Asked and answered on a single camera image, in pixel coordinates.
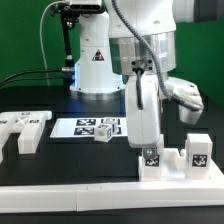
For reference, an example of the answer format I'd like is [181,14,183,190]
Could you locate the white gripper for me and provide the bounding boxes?
[125,75,160,159]

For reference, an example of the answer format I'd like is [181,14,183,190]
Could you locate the white chair seat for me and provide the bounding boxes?
[138,148,216,181]

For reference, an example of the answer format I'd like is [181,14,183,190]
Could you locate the white tagged cube nut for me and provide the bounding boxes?
[102,117,118,134]
[94,123,113,142]

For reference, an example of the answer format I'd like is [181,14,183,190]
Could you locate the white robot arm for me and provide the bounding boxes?
[69,0,224,159]

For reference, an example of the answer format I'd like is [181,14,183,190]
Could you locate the white L-shaped fence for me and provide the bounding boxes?
[0,164,224,213]

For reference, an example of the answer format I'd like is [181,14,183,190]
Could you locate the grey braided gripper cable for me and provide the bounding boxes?
[111,0,204,113]

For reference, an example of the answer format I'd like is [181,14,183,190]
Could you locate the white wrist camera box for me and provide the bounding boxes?
[166,77,204,125]

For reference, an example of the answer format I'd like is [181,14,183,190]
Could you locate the white marker base plate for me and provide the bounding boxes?
[50,117,127,138]

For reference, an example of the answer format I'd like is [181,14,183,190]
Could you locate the black base cables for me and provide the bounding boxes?
[0,66,76,89]

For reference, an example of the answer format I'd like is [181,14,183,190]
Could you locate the black camera on stand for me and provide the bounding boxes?
[50,0,105,88]

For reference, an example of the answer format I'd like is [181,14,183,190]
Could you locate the grey camera cable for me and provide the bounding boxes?
[38,0,69,87]

